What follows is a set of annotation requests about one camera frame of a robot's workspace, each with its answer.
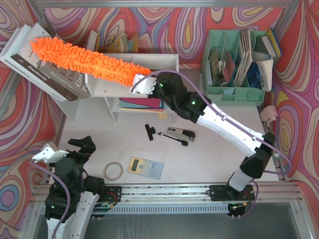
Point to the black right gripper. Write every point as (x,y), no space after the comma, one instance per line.
(157,89)

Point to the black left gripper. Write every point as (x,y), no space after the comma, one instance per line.
(77,151)

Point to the orange microfiber duster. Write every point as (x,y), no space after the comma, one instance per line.
(75,58)

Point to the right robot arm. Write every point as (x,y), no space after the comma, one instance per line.
(258,148)

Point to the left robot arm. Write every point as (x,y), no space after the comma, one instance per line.
(72,196)

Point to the white wooden bookshelf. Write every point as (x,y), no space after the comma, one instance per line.
(111,91)

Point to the stack of coloured paper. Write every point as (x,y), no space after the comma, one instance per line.
(142,104)

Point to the grey cardboard sheet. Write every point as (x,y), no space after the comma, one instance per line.
(193,76)

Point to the masking tape roll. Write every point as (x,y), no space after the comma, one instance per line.
(113,171)

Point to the yellow sticky note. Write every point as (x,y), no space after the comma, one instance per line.
(162,116)

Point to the black binder clip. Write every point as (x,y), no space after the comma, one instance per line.
(150,131)

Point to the black silver stapler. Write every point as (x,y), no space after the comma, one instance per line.
(183,134)

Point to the yellow grey calculator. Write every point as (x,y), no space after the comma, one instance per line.
(146,168)

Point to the brown Lonely Ones book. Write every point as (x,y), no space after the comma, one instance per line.
(68,79)

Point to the green desk organizer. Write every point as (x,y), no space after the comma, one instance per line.
(224,67)

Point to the pink piggy figure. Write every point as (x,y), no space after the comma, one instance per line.
(269,114)

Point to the Fredonia book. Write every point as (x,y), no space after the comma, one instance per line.
(29,60)

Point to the white Mademoiselle book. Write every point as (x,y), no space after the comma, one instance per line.
(13,45)

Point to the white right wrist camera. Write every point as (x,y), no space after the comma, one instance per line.
(143,85)

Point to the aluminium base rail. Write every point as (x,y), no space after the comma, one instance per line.
(187,193)

